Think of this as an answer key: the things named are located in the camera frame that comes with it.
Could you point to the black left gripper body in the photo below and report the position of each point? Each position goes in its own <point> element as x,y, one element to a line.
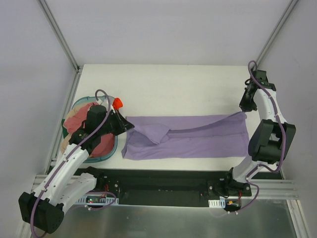
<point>116,121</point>

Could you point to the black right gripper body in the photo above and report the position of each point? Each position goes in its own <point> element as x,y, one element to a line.
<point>248,99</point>

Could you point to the lavender t shirt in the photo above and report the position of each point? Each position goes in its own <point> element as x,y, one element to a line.
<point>213,136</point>

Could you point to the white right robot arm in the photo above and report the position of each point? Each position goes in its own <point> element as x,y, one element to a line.
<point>271,140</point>

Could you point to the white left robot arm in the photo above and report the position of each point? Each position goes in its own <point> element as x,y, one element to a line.
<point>44,208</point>

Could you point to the teal plastic laundry basket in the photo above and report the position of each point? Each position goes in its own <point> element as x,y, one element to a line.
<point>91,160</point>

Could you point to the orange red t shirt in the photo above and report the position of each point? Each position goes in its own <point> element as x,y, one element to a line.
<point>117,104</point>

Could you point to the pink t shirt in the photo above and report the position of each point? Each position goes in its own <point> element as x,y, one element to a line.
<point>106,145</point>

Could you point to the dark green t shirt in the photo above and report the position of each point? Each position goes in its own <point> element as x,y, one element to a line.
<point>64,129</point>

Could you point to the beige t shirt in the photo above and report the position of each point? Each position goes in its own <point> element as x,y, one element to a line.
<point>72,122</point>

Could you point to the right aluminium frame post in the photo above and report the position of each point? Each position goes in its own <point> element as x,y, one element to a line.
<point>277,30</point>

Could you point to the aluminium frame post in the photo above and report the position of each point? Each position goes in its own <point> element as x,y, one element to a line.
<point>58,34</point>
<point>277,30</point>

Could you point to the left aluminium frame post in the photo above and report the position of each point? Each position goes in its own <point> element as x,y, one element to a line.
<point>58,34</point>

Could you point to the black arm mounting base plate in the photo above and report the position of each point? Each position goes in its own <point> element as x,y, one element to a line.
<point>166,188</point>

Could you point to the left white slotted cable duct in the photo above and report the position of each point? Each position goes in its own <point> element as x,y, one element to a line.
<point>97,200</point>

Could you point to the white slotted cable duct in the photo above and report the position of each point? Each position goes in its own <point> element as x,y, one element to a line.
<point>97,200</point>
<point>217,203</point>

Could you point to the right white slotted cable duct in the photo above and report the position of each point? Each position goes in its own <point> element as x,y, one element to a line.
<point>217,203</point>

